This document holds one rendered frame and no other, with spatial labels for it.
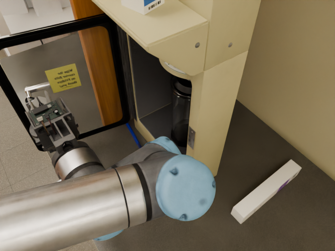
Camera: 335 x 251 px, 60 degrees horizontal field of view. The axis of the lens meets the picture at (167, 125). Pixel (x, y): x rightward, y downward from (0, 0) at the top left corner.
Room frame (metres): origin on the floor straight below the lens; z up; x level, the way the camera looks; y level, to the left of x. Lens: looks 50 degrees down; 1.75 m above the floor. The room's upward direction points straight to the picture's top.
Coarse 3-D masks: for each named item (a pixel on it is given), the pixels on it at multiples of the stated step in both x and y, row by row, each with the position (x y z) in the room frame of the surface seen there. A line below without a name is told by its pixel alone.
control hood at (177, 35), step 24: (96, 0) 0.47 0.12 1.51; (120, 0) 0.47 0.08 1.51; (168, 0) 0.47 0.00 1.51; (120, 24) 0.40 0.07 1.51; (144, 24) 0.39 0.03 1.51; (168, 24) 0.39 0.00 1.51; (192, 24) 0.39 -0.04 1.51; (144, 48) 0.35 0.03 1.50; (168, 48) 0.36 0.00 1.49; (192, 48) 0.39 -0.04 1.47; (192, 72) 0.39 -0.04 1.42
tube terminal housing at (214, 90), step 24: (192, 0) 0.44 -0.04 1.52; (216, 0) 0.41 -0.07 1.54; (240, 0) 0.44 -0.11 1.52; (216, 24) 0.41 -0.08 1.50; (240, 24) 0.45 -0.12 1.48; (216, 48) 0.42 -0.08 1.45; (240, 48) 0.45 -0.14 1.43; (216, 72) 0.42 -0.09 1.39; (240, 72) 0.46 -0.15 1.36; (192, 96) 0.43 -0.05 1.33; (216, 96) 0.43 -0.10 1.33; (192, 120) 0.42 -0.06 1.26; (216, 120) 0.44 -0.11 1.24; (216, 144) 0.45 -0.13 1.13; (216, 168) 0.46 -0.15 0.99
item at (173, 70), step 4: (160, 60) 0.56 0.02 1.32; (164, 64) 0.54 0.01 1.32; (168, 64) 0.53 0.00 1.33; (168, 68) 0.52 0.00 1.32; (172, 68) 0.52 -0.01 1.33; (176, 68) 0.51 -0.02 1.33; (172, 72) 0.51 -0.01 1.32; (176, 72) 0.51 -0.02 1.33; (180, 72) 0.50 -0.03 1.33; (180, 76) 0.50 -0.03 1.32; (184, 76) 0.50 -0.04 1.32
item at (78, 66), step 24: (24, 48) 0.56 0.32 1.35; (48, 48) 0.58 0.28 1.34; (72, 48) 0.60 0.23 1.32; (96, 48) 0.62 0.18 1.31; (24, 72) 0.55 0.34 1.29; (48, 72) 0.57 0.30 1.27; (72, 72) 0.59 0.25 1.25; (96, 72) 0.62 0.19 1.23; (24, 96) 0.54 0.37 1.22; (72, 96) 0.58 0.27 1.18; (96, 96) 0.61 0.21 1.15; (96, 120) 0.60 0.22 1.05
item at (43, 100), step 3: (45, 93) 0.44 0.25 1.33; (45, 96) 0.45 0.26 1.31; (48, 96) 0.43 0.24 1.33; (39, 99) 0.46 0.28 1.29; (42, 99) 0.46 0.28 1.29; (45, 99) 0.46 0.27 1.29; (48, 99) 0.43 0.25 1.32; (42, 102) 0.45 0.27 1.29; (45, 102) 0.45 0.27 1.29; (48, 102) 0.44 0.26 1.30
